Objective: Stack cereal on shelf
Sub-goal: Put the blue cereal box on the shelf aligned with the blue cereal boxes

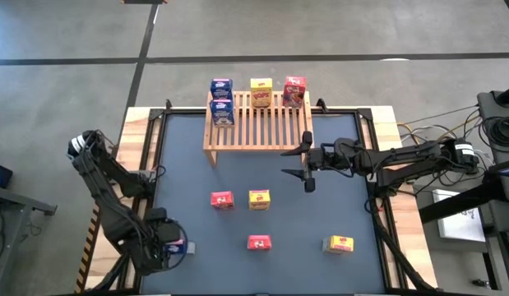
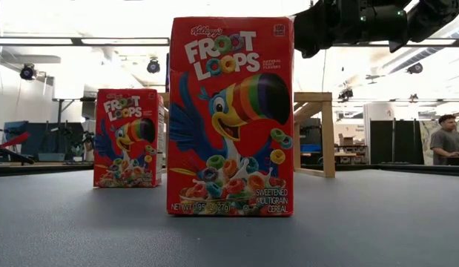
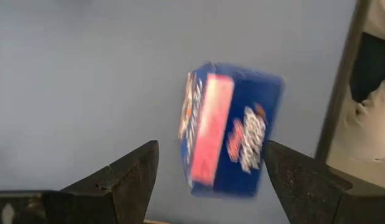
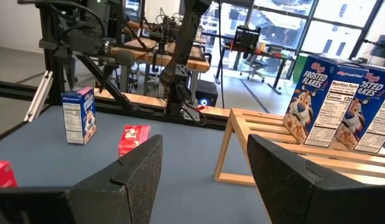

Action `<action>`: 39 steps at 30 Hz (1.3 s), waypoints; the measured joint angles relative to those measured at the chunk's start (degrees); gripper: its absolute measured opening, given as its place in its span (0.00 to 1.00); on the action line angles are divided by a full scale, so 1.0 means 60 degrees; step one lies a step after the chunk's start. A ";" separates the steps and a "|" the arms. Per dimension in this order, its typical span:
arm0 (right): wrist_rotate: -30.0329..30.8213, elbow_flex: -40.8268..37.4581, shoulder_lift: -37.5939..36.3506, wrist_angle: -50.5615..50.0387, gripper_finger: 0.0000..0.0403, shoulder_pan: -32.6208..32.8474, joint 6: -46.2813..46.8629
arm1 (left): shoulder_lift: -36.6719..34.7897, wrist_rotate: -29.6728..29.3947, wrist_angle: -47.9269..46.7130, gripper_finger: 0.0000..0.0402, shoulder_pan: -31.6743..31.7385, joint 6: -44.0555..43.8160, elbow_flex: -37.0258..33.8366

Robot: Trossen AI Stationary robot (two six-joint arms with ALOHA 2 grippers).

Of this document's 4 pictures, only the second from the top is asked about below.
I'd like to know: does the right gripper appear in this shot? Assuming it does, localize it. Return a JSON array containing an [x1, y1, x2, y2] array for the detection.
[[293, 0, 364, 59]]

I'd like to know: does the red Froot Loops cereal box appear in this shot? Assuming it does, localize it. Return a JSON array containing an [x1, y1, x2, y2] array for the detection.
[[93, 88, 166, 189], [165, 16, 296, 218]]

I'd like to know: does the wooden slatted shelf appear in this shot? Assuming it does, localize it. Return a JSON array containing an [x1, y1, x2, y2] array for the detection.
[[158, 91, 337, 179]]

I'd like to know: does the cardboard box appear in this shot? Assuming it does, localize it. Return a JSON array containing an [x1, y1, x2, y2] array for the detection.
[[338, 133, 358, 148]]

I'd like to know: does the black partition panel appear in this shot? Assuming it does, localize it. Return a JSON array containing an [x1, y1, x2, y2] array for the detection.
[[369, 119, 426, 165]]

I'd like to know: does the person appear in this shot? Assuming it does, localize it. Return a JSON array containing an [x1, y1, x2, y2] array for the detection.
[[429, 113, 459, 167]]

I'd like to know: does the blue-grey table mat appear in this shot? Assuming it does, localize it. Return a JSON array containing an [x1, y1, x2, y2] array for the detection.
[[0, 168, 459, 267]]

